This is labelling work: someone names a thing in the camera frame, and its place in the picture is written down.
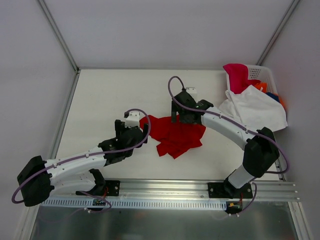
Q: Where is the aluminium mounting rail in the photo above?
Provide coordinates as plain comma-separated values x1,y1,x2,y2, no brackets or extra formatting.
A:
114,178,301,202

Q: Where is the blue t shirt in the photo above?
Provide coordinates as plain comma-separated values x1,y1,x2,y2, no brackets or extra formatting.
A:
265,92,280,103

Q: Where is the left aluminium frame bar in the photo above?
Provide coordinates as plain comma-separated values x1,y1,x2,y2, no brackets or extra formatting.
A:
48,70,81,159

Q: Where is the left aluminium frame post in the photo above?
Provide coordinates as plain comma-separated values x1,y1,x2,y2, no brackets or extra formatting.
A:
36,0,80,73

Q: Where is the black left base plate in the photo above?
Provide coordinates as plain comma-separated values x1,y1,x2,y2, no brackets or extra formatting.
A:
85,178,121,197

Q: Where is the rear aluminium frame bar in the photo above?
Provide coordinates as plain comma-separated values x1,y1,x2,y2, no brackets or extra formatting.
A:
78,66,224,71

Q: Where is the aluminium frame bar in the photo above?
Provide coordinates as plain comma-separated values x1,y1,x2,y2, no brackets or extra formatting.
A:
78,66,224,71
48,70,81,159

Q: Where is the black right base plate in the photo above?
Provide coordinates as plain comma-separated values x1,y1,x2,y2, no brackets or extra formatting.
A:
207,182,253,199

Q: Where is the magenta t shirt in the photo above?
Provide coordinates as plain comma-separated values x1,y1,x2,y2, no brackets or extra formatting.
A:
223,63,261,94

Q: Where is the white plastic basket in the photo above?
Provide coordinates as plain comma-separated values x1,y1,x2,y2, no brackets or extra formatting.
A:
226,65,278,94

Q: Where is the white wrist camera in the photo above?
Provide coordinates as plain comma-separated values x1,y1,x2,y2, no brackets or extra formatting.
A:
185,87,198,102
124,110,140,128

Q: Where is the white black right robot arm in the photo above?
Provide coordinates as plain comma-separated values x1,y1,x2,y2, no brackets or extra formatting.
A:
171,89,280,199

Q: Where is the white slotted cable duct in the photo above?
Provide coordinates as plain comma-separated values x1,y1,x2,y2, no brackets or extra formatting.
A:
41,197,227,211

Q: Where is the orange t shirt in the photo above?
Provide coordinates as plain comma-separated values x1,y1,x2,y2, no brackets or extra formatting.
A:
254,82,286,108

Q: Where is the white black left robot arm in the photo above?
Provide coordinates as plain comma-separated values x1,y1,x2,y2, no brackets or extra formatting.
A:
17,120,151,207

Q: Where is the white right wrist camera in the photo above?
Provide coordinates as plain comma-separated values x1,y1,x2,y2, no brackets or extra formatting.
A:
185,87,198,102

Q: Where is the aluminium frame post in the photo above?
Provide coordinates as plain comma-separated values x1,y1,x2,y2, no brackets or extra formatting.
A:
255,0,301,66
36,0,80,73

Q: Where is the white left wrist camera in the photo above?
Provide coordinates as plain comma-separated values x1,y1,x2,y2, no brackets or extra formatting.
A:
124,110,140,128

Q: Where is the right aluminium frame post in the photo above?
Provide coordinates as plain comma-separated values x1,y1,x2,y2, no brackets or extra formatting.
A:
255,0,301,66

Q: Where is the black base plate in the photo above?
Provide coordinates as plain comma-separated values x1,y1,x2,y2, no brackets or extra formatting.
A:
207,182,253,199
85,178,121,197

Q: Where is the red t shirt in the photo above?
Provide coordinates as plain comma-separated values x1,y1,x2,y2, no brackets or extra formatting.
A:
148,115,206,159

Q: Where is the white t shirt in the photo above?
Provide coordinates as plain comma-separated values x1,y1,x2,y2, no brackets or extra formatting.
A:
218,85,288,132

